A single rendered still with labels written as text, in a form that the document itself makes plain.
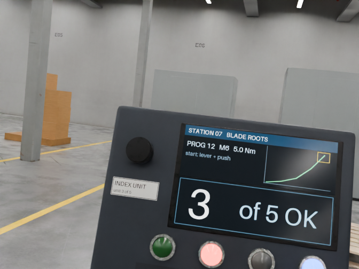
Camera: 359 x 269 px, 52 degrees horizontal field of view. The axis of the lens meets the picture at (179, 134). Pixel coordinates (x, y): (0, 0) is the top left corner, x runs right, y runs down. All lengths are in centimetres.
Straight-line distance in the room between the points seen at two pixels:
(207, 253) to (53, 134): 827
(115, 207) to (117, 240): 3
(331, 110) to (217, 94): 260
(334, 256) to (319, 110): 604
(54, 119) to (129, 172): 823
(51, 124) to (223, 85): 388
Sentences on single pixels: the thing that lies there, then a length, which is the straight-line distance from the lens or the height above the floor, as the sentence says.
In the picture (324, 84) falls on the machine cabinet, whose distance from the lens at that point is 644.
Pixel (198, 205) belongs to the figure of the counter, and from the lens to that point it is 39.
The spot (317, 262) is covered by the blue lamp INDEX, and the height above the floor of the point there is 113.
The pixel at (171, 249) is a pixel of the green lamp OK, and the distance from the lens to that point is 39.
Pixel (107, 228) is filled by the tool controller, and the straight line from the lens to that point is 40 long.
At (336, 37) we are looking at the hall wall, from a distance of 1343.
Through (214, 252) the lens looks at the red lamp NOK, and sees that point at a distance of 38.
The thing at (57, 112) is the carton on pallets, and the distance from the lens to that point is 858.
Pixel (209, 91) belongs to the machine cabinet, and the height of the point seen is 159.
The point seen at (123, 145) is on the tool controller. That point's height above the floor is 121.
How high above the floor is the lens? 126
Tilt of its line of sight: 5 degrees down
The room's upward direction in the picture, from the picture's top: 6 degrees clockwise
